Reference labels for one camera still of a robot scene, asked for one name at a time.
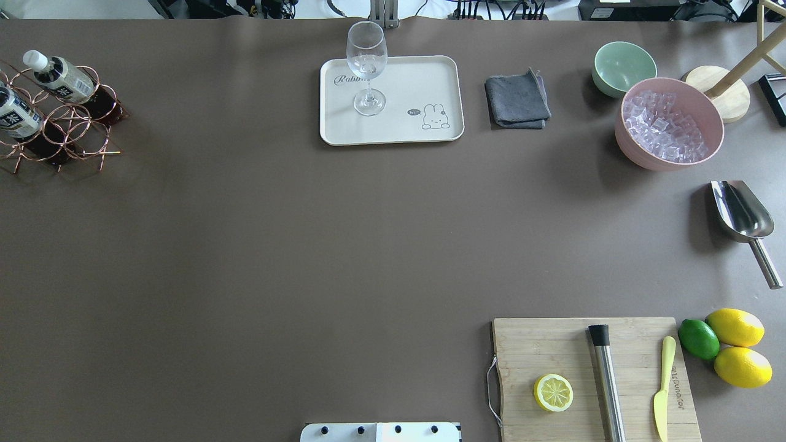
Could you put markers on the half lemon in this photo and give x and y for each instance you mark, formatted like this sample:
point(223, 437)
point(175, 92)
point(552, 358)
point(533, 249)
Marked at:
point(553, 393)

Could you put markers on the tea bottle white cap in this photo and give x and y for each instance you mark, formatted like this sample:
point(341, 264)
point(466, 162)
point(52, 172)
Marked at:
point(24, 124)
point(72, 85)

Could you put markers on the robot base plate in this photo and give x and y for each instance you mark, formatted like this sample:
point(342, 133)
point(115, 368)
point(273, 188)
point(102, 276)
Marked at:
point(382, 431)

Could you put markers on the copper wire bottle rack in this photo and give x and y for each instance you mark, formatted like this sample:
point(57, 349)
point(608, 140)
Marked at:
point(89, 138)

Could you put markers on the clear wine glass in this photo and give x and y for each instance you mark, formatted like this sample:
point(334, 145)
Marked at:
point(366, 55)

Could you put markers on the yellow plastic knife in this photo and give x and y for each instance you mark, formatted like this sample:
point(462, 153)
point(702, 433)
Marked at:
point(661, 397)

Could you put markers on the round wooden stand base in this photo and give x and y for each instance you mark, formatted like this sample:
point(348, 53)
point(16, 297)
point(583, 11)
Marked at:
point(731, 97)

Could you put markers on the lower whole lemon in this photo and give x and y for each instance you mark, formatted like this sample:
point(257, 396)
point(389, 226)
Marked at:
point(743, 367)

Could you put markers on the near tea bottle white cap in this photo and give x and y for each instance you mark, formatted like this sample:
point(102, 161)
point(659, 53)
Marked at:
point(24, 124)

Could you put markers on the bamboo cutting board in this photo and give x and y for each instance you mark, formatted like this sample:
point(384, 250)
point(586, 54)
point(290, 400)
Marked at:
point(527, 348)

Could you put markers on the far tea bottle white cap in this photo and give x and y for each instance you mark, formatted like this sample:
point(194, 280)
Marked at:
point(72, 85)

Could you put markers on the green bowl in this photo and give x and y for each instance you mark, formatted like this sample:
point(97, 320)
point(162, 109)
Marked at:
point(619, 65)

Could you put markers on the pink bowl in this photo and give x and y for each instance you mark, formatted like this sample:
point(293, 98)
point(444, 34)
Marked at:
point(689, 100)

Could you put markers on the clear ice cubes pile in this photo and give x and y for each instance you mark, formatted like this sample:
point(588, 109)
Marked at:
point(655, 122)

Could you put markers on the steel muddler black tip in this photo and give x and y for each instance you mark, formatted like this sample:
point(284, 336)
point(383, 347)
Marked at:
point(599, 334)

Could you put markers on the upper whole lemon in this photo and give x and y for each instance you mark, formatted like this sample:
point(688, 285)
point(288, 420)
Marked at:
point(736, 327)

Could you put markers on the cream rabbit tray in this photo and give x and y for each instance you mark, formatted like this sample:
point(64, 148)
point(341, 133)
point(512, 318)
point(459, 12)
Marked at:
point(423, 103)

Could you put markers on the green lime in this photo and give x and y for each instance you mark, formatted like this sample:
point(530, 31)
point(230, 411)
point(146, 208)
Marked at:
point(698, 339)

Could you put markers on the steel ice scoop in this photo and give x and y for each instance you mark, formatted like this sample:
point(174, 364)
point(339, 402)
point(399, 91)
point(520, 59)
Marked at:
point(746, 220)

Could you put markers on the grey folded cloth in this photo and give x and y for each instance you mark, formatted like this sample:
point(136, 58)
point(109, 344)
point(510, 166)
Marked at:
point(518, 101)

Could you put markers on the whole lemon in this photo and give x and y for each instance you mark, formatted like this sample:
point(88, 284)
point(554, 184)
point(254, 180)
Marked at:
point(743, 367)
point(736, 327)

